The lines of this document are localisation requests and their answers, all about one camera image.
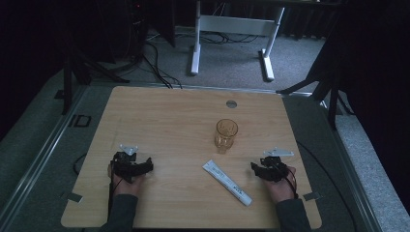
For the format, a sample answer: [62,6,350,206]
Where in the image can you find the white metal desk frame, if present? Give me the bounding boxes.
[190,0,286,82]

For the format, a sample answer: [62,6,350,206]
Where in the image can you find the metal floor rail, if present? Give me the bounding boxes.
[0,84,89,228]
[318,99,384,232]

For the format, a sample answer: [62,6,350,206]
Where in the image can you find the left hand-held gripper cable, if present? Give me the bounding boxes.
[107,160,126,220]

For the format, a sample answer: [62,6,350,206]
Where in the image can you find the thin black floor cable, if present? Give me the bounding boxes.
[73,152,88,177]

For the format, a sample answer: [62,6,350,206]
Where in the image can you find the black floor cable bundle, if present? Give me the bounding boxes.
[140,41,184,90]

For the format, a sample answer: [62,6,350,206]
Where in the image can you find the dark computer tower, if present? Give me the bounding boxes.
[127,0,150,63]

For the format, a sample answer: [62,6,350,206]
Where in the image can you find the black metal stand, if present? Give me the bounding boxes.
[276,61,356,131]
[60,47,131,116]

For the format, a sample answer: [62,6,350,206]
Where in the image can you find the long black floor cable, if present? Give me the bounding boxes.
[295,140,358,232]

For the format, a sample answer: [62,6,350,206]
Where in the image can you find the person's left hand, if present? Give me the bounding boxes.
[107,162,148,198]

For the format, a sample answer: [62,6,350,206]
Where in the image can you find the black rectangular floor frame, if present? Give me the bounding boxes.
[68,113,93,129]

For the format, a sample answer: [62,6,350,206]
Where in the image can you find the amber glass cup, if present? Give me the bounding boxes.
[214,118,239,155]

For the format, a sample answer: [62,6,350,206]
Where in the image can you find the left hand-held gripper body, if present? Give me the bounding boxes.
[110,143,148,184]

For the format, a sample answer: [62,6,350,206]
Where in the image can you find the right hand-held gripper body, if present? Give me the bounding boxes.
[260,147,295,184]

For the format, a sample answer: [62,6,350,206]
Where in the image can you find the right hand-held gripper cable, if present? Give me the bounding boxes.
[281,165,300,199]

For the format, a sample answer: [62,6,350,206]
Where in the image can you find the person's right hand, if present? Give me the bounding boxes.
[262,165,298,204]

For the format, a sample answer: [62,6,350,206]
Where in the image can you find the white toothpaste tube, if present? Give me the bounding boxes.
[201,159,253,207]

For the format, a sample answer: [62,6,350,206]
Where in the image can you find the cables under white desk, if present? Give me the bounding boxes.
[199,30,259,45]

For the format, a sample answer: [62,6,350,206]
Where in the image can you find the hand-held gripper cable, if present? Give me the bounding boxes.
[281,165,300,199]
[107,160,126,220]

